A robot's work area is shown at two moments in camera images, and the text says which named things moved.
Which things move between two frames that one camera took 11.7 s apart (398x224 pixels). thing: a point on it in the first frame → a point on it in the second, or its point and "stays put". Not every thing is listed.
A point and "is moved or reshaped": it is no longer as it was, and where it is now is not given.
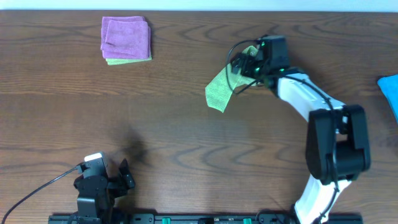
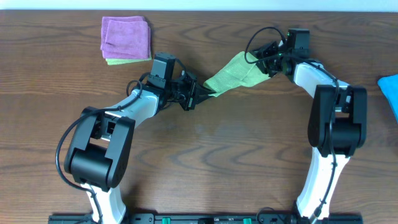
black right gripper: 245,66 → 267,56
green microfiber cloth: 218,94 is moved or reshaped
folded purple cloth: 125,39 stays put
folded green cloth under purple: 115,61 stays put
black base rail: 207,218 stays put
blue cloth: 389,86 stays put
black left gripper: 115,183 → 191,95
